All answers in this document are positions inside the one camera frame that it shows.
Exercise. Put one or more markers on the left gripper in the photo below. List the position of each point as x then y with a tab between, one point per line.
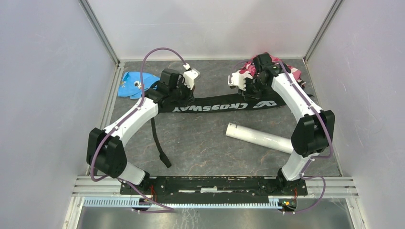
189	97

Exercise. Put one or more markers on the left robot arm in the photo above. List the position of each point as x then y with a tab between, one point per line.
105	150

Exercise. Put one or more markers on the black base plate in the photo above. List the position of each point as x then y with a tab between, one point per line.
219	189

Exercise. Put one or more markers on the blue cloth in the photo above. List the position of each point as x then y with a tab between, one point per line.
131	85

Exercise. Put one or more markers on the white slotted cable duct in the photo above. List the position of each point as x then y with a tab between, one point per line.
135	202

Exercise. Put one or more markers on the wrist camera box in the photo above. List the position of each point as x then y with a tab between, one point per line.
239	80
190	76

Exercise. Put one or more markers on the white shuttlecock tube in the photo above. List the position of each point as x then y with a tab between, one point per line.
260	138

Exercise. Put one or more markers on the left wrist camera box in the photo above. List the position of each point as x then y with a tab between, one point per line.
190	76

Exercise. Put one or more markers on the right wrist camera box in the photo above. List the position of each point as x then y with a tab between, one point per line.
239	80

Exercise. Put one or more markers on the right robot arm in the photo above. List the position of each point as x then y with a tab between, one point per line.
314	130

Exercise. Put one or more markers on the black racket bag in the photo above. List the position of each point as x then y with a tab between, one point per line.
216	104

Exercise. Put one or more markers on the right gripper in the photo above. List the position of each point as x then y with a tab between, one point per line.
247	81

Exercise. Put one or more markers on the pink camouflage bag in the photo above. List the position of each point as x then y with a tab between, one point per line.
248	68

